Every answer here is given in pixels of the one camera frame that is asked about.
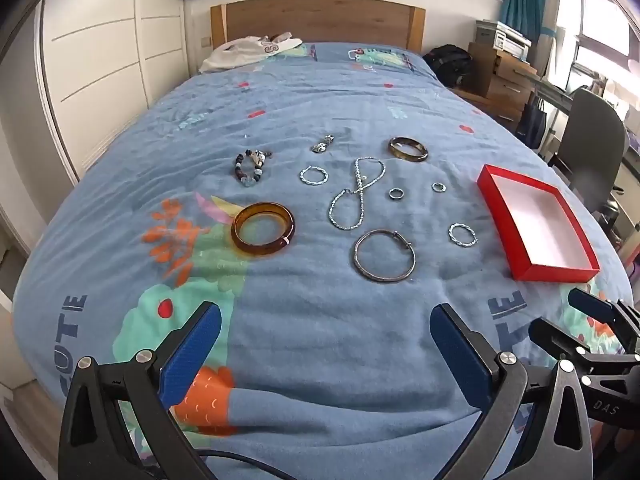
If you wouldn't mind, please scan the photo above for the dark brown bangle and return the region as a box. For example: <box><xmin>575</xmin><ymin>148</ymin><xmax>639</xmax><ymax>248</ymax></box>
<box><xmin>388</xmin><ymin>136</ymin><xmax>429</xmax><ymax>163</ymax></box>

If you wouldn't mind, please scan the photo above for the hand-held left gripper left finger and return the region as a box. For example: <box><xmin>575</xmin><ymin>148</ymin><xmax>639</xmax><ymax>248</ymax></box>
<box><xmin>59</xmin><ymin>301</ymin><xmax>223</xmax><ymax>480</ymax></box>

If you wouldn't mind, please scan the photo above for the dark tote bag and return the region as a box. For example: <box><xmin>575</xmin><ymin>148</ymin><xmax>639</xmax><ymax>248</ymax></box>
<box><xmin>517</xmin><ymin>97</ymin><xmax>549</xmax><ymax>147</ymax></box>

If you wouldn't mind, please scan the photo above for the grey chair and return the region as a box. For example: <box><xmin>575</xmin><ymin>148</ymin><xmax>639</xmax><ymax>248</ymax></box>
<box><xmin>547</xmin><ymin>87</ymin><xmax>632</xmax><ymax>216</ymax></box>

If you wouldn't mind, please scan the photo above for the black backpack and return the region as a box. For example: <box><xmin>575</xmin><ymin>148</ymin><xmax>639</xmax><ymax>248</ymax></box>
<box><xmin>422</xmin><ymin>44</ymin><xmax>475</xmax><ymax>87</ymax></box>

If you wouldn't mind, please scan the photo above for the grey desk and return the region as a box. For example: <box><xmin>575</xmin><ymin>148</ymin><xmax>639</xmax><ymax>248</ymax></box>
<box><xmin>534</xmin><ymin>77</ymin><xmax>577</xmax><ymax>107</ymax></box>

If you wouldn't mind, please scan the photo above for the window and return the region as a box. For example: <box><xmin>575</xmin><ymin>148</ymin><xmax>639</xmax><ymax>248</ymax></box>
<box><xmin>555</xmin><ymin>0</ymin><xmax>640</xmax><ymax>97</ymax></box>

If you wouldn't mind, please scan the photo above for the white wardrobe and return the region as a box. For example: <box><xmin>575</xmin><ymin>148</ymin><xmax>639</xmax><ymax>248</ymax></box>
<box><xmin>37</xmin><ymin>0</ymin><xmax>193</xmax><ymax>182</ymax></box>

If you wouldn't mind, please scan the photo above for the amber bangle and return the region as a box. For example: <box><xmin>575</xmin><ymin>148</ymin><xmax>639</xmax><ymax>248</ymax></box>
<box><xmin>231</xmin><ymin>202</ymin><xmax>296</xmax><ymax>257</ymax></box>

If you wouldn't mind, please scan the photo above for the black cable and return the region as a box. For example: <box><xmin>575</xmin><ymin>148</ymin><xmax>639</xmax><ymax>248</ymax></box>
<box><xmin>197</xmin><ymin>452</ymin><xmax>291</xmax><ymax>480</ymax></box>

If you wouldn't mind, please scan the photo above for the silver chain necklace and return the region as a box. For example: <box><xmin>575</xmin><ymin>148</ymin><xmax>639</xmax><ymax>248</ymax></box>
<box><xmin>327</xmin><ymin>156</ymin><xmax>387</xmax><ymax>232</ymax></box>

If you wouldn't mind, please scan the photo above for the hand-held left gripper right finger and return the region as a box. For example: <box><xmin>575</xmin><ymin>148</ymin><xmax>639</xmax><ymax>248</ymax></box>
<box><xmin>431</xmin><ymin>302</ymin><xmax>596</xmax><ymax>480</ymax></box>

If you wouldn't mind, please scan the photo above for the thin silver bangle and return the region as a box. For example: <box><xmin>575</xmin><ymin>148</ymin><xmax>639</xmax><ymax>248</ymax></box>
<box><xmin>353</xmin><ymin>229</ymin><xmax>417</xmax><ymax>283</ymax></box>

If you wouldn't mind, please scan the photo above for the white printer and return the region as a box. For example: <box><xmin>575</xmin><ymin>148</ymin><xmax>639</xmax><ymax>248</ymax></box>
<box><xmin>474</xmin><ymin>19</ymin><xmax>533</xmax><ymax>54</ymax></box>

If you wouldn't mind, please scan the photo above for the beaded bracelet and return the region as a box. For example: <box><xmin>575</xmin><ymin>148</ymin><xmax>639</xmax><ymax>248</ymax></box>
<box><xmin>231</xmin><ymin>148</ymin><xmax>275</xmax><ymax>186</ymax></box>

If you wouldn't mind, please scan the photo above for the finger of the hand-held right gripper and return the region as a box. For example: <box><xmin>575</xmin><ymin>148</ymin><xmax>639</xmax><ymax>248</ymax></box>
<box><xmin>529</xmin><ymin>316</ymin><xmax>602</xmax><ymax>367</ymax></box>
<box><xmin>568</xmin><ymin>287</ymin><xmax>640</xmax><ymax>347</ymax></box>

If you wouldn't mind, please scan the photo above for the red box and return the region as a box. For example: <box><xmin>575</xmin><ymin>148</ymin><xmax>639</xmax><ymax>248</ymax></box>
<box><xmin>476</xmin><ymin>163</ymin><xmax>601</xmax><ymax>282</ymax></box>

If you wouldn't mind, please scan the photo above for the blue printed blanket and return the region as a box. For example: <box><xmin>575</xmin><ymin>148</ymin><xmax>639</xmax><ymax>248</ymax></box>
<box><xmin>12</xmin><ymin>40</ymin><xmax>633</xmax><ymax>480</ymax></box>

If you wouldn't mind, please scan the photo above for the wooden headboard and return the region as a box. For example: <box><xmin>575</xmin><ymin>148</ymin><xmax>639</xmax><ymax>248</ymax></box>
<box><xmin>210</xmin><ymin>0</ymin><xmax>427</xmax><ymax>53</ymax></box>

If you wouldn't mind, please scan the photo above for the wooden drawer cabinet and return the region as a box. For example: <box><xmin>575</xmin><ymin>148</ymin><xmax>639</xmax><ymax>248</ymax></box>
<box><xmin>452</xmin><ymin>42</ymin><xmax>541</xmax><ymax>127</ymax></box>

